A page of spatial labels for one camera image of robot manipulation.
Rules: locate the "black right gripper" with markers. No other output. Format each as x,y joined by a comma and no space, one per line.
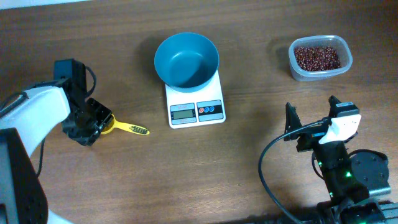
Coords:
310,143

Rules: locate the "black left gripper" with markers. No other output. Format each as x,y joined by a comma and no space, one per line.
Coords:
94,117

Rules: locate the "yellow measuring scoop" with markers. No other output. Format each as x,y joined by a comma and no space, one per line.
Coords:
131,128

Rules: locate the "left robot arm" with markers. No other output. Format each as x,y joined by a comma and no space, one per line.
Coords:
26,119

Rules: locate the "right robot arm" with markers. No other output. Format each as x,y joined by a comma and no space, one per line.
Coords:
354,180

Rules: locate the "white digital kitchen scale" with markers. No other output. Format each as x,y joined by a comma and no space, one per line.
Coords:
199,108

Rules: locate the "blue plastic bowl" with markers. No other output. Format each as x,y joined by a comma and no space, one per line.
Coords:
186,61

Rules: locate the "red adzuki beans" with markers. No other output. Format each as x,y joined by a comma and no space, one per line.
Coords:
315,59

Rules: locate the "clear plastic container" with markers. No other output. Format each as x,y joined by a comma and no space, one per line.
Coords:
333,41

